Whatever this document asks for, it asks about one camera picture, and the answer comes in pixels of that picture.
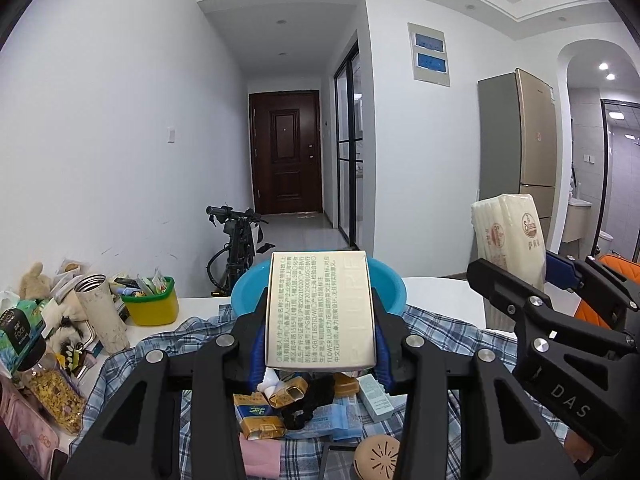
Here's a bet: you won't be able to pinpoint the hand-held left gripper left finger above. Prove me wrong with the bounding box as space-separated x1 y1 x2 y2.
60 305 268 480

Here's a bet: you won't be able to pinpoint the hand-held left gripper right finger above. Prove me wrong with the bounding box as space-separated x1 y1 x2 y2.
370 305 583 480

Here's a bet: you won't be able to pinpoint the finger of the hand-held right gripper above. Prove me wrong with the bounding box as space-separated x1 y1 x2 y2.
467 258 632 458
545 252 640 333

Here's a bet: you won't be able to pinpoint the cream tissue pack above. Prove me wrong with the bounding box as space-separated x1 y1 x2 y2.
471 193 548 331

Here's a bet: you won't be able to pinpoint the blue plastic basin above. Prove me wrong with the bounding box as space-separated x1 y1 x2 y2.
231 259 407 328

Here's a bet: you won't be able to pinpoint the cream box with barcode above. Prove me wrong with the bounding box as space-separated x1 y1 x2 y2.
263 250 377 373

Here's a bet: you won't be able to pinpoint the yellow plastic container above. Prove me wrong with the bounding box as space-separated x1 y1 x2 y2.
121 276 179 327

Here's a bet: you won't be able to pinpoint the pale teal carton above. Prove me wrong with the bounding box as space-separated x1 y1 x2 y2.
357 372 408 422

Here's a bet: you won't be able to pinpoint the amber plastic case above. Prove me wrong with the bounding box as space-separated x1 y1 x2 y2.
334 374 361 398

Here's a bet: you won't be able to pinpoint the open gold box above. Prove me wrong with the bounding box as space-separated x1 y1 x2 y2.
267 377 308 408

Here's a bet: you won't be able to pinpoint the white washbasin cabinet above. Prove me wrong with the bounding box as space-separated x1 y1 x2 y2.
560 200 593 246

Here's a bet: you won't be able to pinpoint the orange chair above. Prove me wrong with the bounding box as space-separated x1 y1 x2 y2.
572 254 640 331

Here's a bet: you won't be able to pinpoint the gold cigarette box blue band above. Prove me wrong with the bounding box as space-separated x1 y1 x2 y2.
233 392 287 441

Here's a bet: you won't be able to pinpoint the light blue wipes packet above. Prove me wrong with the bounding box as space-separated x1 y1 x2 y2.
300 402 366 438

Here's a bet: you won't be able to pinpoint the black scrunchie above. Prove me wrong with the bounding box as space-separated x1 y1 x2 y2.
280 375 336 431

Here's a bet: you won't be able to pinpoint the round beige slotted disc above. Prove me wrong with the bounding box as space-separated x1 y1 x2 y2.
353 434 401 480

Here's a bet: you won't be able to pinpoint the pink cloth pouch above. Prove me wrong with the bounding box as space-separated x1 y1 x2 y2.
239 432 281 480

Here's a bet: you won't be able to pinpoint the blue plaid cloth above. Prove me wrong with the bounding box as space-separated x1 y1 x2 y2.
82 302 576 480

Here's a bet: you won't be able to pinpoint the glass shower door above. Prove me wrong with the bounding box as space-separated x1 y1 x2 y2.
595 100 640 261

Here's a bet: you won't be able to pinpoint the bundle of small sachets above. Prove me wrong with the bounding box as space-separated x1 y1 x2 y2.
120 270 173 297

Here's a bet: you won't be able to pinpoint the gold refrigerator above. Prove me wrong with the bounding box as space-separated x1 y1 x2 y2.
477 68 558 256

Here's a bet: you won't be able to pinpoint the cream patterned tumbler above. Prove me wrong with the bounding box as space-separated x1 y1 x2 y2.
75 274 131 353

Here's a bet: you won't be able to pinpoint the yellow black plush toy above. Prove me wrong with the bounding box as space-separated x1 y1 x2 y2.
55 342 86 376

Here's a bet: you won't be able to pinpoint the black framed glass door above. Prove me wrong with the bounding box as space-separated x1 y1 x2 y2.
333 40 364 251

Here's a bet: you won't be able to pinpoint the dark brown door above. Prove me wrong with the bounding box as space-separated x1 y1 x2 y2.
249 91 322 216

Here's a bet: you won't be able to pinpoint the clear jar of nuts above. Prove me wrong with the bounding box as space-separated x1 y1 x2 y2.
20 345 86 436

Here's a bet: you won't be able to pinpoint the beige plush toy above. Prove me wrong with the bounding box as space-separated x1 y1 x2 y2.
20 262 76 341

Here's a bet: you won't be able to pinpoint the green tissue box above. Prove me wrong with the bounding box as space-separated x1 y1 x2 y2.
0 300 48 376

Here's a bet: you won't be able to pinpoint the pink printed bag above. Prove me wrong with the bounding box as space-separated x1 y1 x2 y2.
0 375 61 480

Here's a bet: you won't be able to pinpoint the black square frame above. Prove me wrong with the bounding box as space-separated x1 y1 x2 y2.
320 442 366 480

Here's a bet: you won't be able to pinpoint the black bicycle handlebar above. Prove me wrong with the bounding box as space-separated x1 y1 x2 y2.
206 205 276 298

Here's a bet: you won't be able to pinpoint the grey wall panel blue windows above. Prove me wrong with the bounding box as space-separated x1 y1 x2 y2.
407 22 452 87

